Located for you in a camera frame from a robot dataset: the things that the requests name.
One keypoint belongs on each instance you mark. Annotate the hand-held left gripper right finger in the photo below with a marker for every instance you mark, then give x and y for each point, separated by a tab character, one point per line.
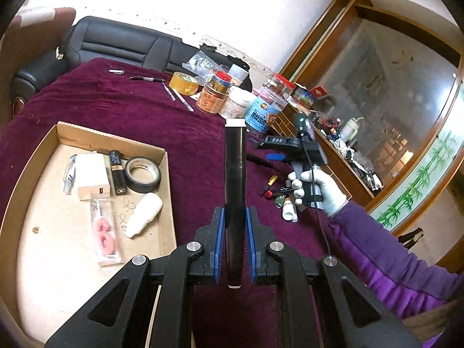
251	239

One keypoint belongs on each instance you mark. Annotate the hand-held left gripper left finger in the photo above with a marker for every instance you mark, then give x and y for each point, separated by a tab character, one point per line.
217	239

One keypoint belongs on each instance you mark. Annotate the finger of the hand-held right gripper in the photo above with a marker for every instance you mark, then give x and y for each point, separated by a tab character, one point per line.
277	157
275	142

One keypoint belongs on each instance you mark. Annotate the black marker with grey cap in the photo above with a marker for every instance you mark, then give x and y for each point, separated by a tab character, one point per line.
235	174

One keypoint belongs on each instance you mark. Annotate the white plastic bottle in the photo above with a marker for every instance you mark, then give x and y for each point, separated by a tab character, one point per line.
143	215

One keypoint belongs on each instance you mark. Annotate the black electrical tape roll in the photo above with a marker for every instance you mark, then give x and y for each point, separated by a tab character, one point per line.
129	179

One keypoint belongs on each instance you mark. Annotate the clear package with red pieces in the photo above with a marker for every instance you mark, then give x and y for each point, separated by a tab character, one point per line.
103	235

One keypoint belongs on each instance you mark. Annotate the black and gold lipstick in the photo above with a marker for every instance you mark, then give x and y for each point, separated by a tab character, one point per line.
116	174

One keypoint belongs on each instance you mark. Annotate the white charger with red port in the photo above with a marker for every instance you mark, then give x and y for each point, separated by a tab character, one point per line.
90	174

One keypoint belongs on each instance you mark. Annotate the small clear plastic case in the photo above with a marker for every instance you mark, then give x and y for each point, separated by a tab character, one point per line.
69	176

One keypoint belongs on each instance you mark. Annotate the person's right forearm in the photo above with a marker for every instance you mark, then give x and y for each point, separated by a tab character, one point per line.
380	261

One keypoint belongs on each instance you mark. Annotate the person's right hand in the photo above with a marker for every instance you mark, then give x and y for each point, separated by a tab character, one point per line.
326	188

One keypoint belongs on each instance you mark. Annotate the plain black marker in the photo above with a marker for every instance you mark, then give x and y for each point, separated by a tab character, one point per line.
259	160

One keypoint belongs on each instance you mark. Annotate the yellow and black pen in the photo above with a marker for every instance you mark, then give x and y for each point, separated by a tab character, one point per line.
271	182

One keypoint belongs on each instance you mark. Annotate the clear jar with blue label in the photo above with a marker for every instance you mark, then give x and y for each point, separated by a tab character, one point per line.
259	116

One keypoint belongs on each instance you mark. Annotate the black marker with red ends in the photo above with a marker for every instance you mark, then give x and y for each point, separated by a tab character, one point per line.
281	190

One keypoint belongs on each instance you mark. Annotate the green packet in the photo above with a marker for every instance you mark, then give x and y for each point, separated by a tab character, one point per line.
279	201

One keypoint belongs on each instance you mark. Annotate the white glue bottle orange cap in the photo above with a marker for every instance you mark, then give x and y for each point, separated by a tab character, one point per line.
288	212

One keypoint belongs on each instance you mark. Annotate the white marker pen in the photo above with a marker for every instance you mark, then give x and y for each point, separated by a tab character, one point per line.
295	218

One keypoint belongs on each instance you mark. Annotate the pile of assorted tools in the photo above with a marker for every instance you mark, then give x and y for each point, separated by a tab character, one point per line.
355	156

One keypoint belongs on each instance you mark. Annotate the white and green cup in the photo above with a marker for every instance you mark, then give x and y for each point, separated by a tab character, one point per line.
351	129

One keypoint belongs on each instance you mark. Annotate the colourful cardboard box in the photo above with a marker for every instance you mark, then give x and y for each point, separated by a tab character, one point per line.
302	96

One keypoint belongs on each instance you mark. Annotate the white jar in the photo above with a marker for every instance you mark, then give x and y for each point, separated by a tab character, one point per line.
235	103

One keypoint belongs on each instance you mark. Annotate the pink jar with red lid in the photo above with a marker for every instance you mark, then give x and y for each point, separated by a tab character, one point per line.
283	82

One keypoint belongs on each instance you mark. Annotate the red and white box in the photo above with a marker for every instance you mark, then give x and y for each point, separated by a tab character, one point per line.
319	92

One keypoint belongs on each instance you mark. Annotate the maroon tablecloth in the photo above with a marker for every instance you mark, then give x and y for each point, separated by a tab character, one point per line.
199	134

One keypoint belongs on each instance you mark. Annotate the orange jar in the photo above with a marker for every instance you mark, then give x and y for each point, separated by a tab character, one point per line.
210	99

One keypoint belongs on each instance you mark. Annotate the jar with grey lid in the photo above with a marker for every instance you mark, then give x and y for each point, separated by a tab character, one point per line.
238	72

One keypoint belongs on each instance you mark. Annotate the gold jar with red lid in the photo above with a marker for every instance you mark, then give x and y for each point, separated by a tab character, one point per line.
222	79

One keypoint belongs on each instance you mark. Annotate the silver pen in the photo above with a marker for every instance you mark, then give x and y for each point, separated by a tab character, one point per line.
183	100

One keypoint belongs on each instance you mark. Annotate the wooden cabinet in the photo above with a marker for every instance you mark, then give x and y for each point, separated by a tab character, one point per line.
315	38

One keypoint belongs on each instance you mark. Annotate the clear plastic bag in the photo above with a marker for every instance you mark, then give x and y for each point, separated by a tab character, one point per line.
197	61

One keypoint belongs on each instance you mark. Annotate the yellow tape roll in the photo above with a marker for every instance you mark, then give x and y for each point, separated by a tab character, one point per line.
177	85

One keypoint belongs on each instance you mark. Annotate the bamboo print panel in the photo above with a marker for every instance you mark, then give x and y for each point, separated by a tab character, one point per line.
417	188

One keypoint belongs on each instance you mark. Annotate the thin black pen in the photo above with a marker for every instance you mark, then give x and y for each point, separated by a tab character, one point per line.
147	78

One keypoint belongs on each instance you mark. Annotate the black leather sofa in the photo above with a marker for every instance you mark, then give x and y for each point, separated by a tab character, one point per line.
108	40

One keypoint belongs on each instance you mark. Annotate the person's torso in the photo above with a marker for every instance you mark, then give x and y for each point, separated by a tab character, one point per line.
435	326

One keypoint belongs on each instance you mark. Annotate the brown chair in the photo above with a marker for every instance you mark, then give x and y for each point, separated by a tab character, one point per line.
40	40

